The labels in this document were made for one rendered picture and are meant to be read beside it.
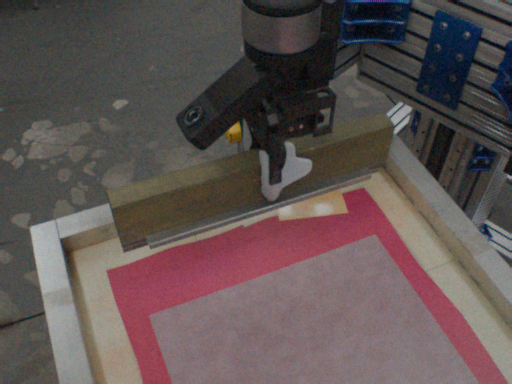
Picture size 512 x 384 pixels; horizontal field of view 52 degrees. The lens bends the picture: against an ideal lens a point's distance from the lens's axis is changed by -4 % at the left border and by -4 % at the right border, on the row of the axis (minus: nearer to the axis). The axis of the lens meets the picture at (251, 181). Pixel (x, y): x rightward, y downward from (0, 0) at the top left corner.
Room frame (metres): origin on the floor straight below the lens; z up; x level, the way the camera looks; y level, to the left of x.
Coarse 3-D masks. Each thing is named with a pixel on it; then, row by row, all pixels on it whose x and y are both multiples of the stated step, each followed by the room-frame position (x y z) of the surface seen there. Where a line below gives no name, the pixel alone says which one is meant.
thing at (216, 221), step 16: (352, 176) 0.47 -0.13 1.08; (368, 176) 0.48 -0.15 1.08; (288, 192) 0.45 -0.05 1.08; (304, 192) 0.45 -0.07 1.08; (320, 192) 0.45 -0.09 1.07; (240, 208) 0.42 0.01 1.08; (256, 208) 0.42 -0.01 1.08; (272, 208) 0.43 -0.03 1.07; (192, 224) 0.40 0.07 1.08; (208, 224) 0.40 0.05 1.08; (224, 224) 0.40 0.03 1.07; (160, 240) 0.37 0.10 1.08; (176, 240) 0.38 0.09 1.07
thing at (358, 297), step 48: (288, 240) 0.46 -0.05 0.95; (336, 240) 0.46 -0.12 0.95; (384, 240) 0.46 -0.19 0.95; (288, 288) 0.38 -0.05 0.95; (336, 288) 0.38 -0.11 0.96; (384, 288) 0.38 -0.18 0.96; (432, 288) 0.38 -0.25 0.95; (336, 336) 0.31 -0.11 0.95; (384, 336) 0.31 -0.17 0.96; (432, 336) 0.31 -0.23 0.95
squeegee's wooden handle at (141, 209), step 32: (352, 128) 0.49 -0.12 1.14; (384, 128) 0.50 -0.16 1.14; (224, 160) 0.44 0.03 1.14; (256, 160) 0.44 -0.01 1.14; (320, 160) 0.46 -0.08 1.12; (352, 160) 0.48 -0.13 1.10; (384, 160) 0.50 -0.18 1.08; (128, 192) 0.39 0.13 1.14; (160, 192) 0.39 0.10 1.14; (192, 192) 0.40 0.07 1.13; (224, 192) 0.41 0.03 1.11; (256, 192) 0.43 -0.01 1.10; (128, 224) 0.37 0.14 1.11; (160, 224) 0.39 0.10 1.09
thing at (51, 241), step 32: (416, 160) 0.59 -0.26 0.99; (416, 192) 0.53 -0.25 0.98; (64, 224) 0.46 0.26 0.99; (96, 224) 0.46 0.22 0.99; (448, 224) 0.46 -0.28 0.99; (64, 256) 0.42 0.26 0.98; (480, 256) 0.41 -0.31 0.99; (64, 288) 0.36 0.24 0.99; (480, 288) 0.38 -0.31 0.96; (64, 320) 0.31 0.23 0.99; (64, 352) 0.27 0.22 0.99
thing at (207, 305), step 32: (160, 256) 0.44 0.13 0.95; (192, 256) 0.44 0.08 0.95; (224, 256) 0.44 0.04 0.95; (256, 256) 0.44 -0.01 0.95; (128, 288) 0.38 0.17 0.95; (160, 288) 0.38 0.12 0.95; (192, 288) 0.38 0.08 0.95; (224, 288) 0.38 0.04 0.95; (256, 288) 0.38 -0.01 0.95; (128, 320) 0.33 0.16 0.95; (160, 320) 0.34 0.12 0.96; (192, 320) 0.34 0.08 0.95; (224, 320) 0.34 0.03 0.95; (256, 320) 0.34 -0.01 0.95; (288, 320) 0.34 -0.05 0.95; (160, 352) 0.29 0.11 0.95; (192, 352) 0.29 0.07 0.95; (224, 352) 0.29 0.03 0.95; (256, 352) 0.29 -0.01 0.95; (288, 352) 0.29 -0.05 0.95
